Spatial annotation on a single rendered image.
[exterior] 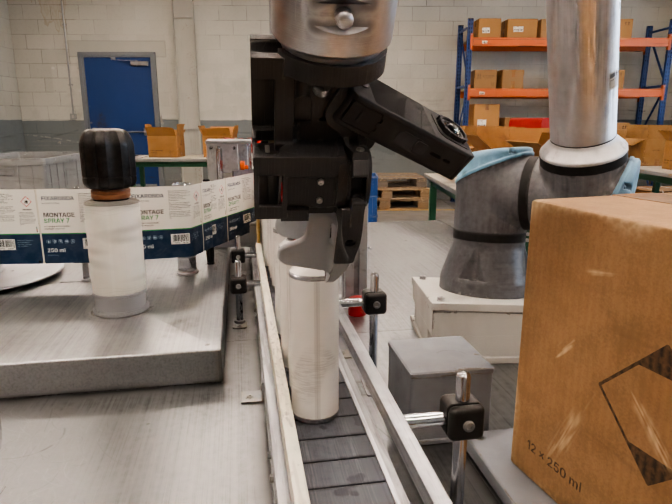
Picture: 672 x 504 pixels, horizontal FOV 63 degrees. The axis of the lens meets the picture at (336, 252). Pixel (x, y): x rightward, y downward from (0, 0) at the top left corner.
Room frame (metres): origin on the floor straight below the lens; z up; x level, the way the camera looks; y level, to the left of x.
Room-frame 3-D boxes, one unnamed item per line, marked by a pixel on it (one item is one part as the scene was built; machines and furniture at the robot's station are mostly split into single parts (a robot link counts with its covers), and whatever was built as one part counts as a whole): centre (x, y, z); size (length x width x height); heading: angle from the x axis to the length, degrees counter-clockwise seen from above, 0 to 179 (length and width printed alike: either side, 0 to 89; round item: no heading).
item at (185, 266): (1.11, 0.31, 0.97); 0.05 x 0.05 x 0.19
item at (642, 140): (5.35, -2.97, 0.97); 0.51 x 0.36 x 0.37; 94
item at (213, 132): (6.56, 1.35, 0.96); 0.43 x 0.42 x 0.37; 88
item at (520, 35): (8.09, -3.12, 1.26); 2.78 x 0.61 x 2.51; 91
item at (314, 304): (0.55, 0.02, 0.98); 0.05 x 0.05 x 0.20
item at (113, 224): (0.89, 0.36, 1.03); 0.09 x 0.09 x 0.30
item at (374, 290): (0.70, -0.03, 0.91); 0.07 x 0.03 x 0.16; 100
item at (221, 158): (1.41, 0.26, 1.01); 0.14 x 0.13 x 0.26; 10
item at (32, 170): (2.87, 1.57, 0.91); 0.60 x 0.40 x 0.22; 4
